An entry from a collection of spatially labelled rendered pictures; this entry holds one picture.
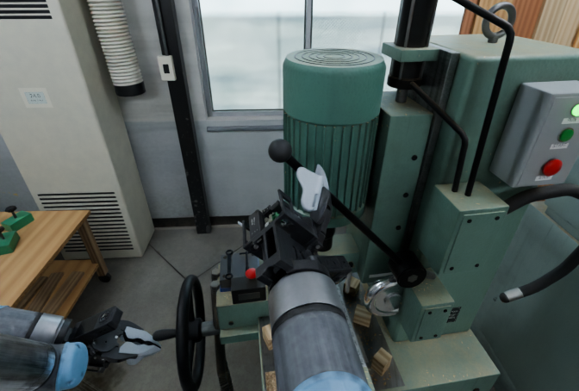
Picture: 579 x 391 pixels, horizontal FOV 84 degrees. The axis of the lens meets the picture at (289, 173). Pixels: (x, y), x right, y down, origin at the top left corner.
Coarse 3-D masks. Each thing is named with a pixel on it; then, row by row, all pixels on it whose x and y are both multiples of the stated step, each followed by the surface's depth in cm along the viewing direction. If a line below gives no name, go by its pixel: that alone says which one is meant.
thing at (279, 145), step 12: (276, 144) 45; (288, 144) 45; (276, 156) 45; (288, 156) 45; (336, 204) 52; (348, 216) 54; (360, 228) 56; (372, 240) 58; (384, 252) 60; (396, 252) 65; (408, 252) 64; (396, 264) 63; (408, 264) 61; (420, 264) 62; (396, 276) 62; (408, 276) 62; (420, 276) 62; (432, 276) 66
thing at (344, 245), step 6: (336, 234) 80; (342, 234) 80; (348, 234) 80; (336, 240) 78; (342, 240) 78; (348, 240) 78; (354, 240) 78; (336, 246) 77; (342, 246) 77; (348, 246) 77; (354, 246) 77; (318, 252) 75; (324, 252) 75; (330, 252) 75; (336, 252) 75; (342, 252) 75; (348, 252) 75; (354, 252) 75; (348, 258) 76; (354, 258) 76; (354, 264) 77
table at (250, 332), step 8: (264, 320) 79; (232, 328) 80; (240, 328) 80; (248, 328) 80; (256, 328) 80; (224, 336) 78; (232, 336) 79; (240, 336) 79; (248, 336) 79; (256, 336) 80; (264, 344) 73; (264, 352) 72; (272, 352) 72; (264, 360) 70; (272, 360) 70; (264, 368) 69; (272, 368) 69; (264, 376) 68; (264, 384) 66
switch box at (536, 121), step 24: (528, 96) 49; (552, 96) 45; (576, 96) 46; (528, 120) 49; (552, 120) 47; (504, 144) 54; (528, 144) 49; (576, 144) 50; (504, 168) 54; (528, 168) 51
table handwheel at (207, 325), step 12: (192, 276) 87; (192, 288) 94; (180, 300) 78; (192, 300) 85; (180, 312) 75; (192, 312) 85; (204, 312) 99; (180, 324) 74; (192, 324) 84; (204, 324) 86; (180, 336) 73; (192, 336) 83; (204, 336) 85; (180, 348) 72; (192, 348) 82; (204, 348) 94; (180, 360) 72; (192, 360) 80; (180, 372) 72; (180, 384) 74; (192, 384) 75
